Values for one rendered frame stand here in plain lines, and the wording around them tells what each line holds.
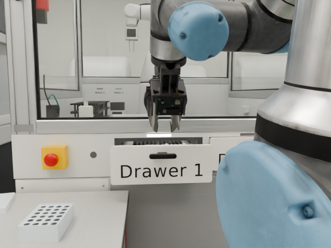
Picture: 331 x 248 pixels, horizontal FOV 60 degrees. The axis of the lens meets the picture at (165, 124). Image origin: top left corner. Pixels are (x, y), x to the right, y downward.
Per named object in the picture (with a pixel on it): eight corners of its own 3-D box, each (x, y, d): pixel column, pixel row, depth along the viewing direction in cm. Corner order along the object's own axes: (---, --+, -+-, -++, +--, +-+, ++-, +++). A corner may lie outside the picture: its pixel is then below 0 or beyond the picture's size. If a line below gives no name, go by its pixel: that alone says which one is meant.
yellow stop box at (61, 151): (64, 170, 88) (63, 147, 88) (40, 170, 88) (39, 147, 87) (69, 166, 93) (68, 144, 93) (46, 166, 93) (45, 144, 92)
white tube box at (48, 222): (58, 242, 61) (57, 225, 60) (17, 243, 60) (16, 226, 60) (74, 217, 73) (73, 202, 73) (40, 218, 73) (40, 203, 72)
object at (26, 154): (315, 171, 101) (317, 131, 99) (13, 179, 92) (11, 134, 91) (231, 134, 195) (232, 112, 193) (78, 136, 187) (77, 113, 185)
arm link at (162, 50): (149, 25, 56) (190, 26, 57) (148, 47, 59) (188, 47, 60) (150, 41, 51) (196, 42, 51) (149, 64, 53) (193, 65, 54)
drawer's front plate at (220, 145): (293, 169, 98) (295, 137, 97) (210, 170, 96) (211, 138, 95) (290, 167, 100) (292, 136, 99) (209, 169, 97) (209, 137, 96)
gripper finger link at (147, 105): (141, 115, 67) (147, 83, 62) (141, 111, 68) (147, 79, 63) (161, 117, 68) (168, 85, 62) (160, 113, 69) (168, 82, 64)
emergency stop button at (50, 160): (57, 167, 86) (56, 154, 85) (43, 167, 86) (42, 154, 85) (59, 164, 89) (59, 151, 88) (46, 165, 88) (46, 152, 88)
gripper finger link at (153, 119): (144, 143, 67) (150, 112, 61) (144, 127, 71) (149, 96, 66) (157, 144, 67) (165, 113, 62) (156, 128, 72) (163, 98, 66)
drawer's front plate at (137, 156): (212, 182, 83) (213, 144, 82) (110, 185, 81) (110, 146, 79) (210, 180, 85) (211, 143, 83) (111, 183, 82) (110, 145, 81)
